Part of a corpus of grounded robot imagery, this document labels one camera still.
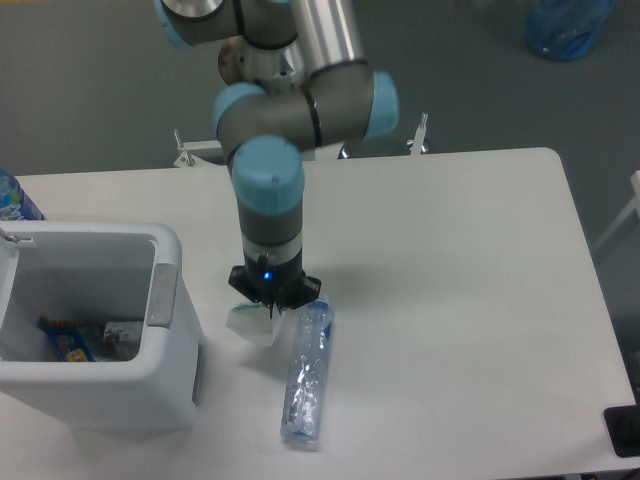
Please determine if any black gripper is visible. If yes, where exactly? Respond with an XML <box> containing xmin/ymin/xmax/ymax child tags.
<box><xmin>228</xmin><ymin>252</ymin><xmax>321</xmax><ymax>318</ymax></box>

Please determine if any white paper wrapper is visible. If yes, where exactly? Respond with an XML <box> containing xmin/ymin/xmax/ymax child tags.
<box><xmin>226</xmin><ymin>302</ymin><xmax>297</xmax><ymax>347</ymax></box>

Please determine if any clear plastic bottle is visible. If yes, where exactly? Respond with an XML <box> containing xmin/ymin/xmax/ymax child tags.
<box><xmin>280</xmin><ymin>298</ymin><xmax>335</xmax><ymax>442</ymax></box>

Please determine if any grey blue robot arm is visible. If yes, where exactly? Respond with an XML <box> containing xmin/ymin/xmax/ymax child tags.
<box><xmin>155</xmin><ymin>1</ymin><xmax>400</xmax><ymax>312</ymax></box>

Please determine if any white trash can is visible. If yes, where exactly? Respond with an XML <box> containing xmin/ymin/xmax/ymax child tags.
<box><xmin>1</xmin><ymin>221</ymin><xmax>205</xmax><ymax>430</ymax></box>

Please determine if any silver foil wrapper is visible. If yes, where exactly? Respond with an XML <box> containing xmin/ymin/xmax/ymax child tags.
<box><xmin>103</xmin><ymin>321</ymin><xmax>143</xmax><ymax>344</ymax></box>

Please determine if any blue snack wrapper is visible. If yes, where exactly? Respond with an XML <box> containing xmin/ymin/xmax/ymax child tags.
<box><xmin>39</xmin><ymin>316</ymin><xmax>96</xmax><ymax>363</ymax></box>

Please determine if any blue labelled bottle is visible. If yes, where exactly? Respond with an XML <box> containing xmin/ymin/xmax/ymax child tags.
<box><xmin>1</xmin><ymin>169</ymin><xmax>46</xmax><ymax>221</ymax></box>

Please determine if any black device at edge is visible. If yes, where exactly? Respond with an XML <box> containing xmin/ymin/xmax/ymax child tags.
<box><xmin>603</xmin><ymin>405</ymin><xmax>639</xmax><ymax>458</ymax></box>

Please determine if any blue plastic bag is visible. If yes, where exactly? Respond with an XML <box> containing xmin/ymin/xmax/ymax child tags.
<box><xmin>524</xmin><ymin>0</ymin><xmax>616</xmax><ymax>62</ymax></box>

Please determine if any white pedestal foot bracket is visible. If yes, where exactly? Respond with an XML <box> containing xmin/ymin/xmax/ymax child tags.
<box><xmin>174</xmin><ymin>112</ymin><xmax>429</xmax><ymax>168</ymax></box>

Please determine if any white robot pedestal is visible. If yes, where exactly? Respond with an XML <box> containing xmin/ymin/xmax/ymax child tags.
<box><xmin>216</xmin><ymin>38</ymin><xmax>311</xmax><ymax>164</ymax></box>

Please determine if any white frame at right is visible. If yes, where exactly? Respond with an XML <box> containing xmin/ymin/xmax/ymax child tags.
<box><xmin>592</xmin><ymin>170</ymin><xmax>639</xmax><ymax>261</ymax></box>

